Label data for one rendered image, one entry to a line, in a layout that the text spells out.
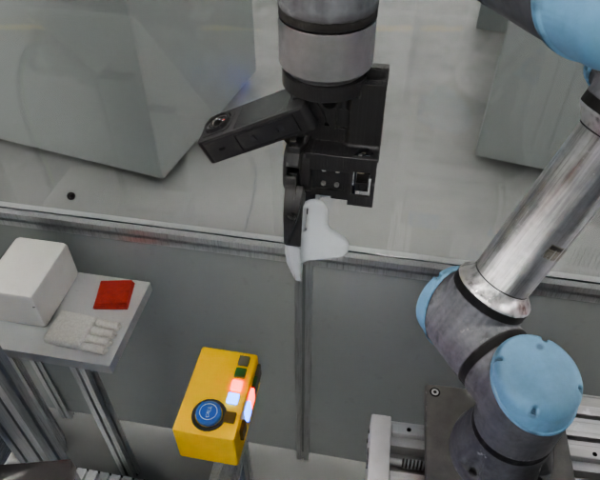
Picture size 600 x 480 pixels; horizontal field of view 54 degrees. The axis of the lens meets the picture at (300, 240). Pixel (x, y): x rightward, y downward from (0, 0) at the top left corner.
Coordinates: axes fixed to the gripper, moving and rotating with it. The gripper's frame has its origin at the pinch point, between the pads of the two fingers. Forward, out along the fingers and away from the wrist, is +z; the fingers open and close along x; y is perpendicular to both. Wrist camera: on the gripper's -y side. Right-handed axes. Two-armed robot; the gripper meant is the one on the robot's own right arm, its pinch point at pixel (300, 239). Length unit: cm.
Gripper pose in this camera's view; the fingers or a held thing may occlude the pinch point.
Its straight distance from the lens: 61.5
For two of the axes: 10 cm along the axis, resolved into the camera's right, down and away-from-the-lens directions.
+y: 9.8, 1.3, -1.3
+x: 1.8, -6.9, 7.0
